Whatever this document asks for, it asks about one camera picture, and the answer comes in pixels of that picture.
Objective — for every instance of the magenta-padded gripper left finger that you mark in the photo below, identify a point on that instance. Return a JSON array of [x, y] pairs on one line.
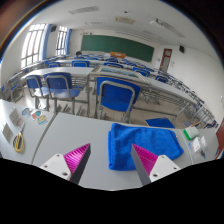
[[77, 156]]

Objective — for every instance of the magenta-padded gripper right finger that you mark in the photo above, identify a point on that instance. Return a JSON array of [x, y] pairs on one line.
[[146, 160]]

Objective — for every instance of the blue towel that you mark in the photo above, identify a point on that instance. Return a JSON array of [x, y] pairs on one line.
[[150, 140]]

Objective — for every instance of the blue chair seat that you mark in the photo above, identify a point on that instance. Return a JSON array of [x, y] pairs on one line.
[[160, 122]]

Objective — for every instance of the small colourful sticker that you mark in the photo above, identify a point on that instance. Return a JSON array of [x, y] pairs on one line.
[[36, 115], [26, 112], [42, 120]]

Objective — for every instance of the green and white box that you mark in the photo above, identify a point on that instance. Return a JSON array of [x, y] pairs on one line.
[[191, 133]]

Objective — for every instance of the small grey card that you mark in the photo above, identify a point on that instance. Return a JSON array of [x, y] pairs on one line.
[[14, 116], [7, 132]]

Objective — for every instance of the long grey desk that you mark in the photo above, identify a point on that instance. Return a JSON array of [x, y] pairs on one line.
[[160, 85], [60, 70]]

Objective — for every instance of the dark red door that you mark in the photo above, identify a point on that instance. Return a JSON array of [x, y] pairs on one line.
[[220, 136]]

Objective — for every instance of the framed picture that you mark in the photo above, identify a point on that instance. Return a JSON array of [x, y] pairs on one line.
[[120, 71]]

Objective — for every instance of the group of blue chairs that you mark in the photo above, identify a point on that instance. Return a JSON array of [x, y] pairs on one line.
[[80, 63]]

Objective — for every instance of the brown door with window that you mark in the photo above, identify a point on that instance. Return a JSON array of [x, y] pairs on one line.
[[165, 60]]

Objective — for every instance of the orange lectern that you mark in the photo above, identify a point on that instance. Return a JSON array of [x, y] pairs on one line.
[[118, 54]]

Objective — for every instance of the blue curtain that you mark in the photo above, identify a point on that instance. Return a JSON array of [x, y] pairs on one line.
[[68, 41], [47, 41]]

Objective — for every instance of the green chalkboard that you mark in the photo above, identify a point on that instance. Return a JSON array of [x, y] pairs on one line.
[[116, 47]]

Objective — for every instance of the narrow window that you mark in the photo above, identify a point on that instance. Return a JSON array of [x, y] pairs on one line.
[[61, 40]]

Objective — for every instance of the large window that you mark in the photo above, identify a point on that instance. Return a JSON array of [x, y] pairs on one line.
[[31, 45]]

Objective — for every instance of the ceiling projector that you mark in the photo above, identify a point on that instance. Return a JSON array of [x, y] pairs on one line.
[[156, 22]]

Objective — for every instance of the ceiling air conditioner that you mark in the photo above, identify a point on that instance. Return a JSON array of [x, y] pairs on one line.
[[125, 20]]

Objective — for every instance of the group of ceiling lights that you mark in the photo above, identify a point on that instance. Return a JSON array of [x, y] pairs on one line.
[[83, 10]]

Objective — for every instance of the blue chair with grey frame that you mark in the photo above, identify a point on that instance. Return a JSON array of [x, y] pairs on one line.
[[34, 83], [116, 98], [61, 85]]

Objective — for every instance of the black wall speaker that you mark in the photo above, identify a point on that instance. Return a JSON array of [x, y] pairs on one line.
[[181, 49], [53, 28]]

